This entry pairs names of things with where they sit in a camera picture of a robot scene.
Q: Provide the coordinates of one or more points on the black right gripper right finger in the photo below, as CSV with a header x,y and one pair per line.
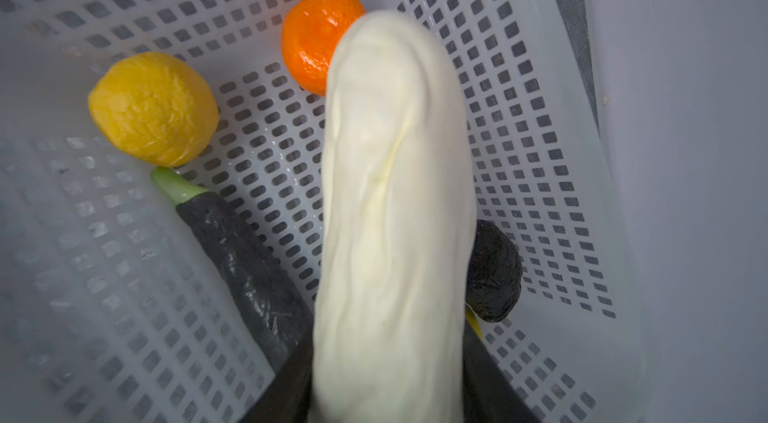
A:
x,y
486,395

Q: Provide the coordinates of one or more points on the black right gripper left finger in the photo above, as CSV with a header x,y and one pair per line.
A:
x,y
287,398

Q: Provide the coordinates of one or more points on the black toy avocado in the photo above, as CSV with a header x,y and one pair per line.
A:
x,y
494,279

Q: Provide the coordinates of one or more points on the white toy cucumber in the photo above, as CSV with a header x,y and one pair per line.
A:
x,y
399,226

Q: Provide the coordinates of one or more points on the white perforated plastic basket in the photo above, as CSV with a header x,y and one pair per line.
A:
x,y
110,311

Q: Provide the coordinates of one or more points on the orange toy carrot piece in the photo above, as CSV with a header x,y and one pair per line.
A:
x,y
310,33

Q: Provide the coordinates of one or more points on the yellow toy corn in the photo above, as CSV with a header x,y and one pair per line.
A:
x,y
473,322

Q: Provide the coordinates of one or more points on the dark toy eggplant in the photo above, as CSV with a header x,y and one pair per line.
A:
x,y
271,307

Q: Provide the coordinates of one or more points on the yellow toy lemon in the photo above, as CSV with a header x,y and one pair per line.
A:
x,y
156,108

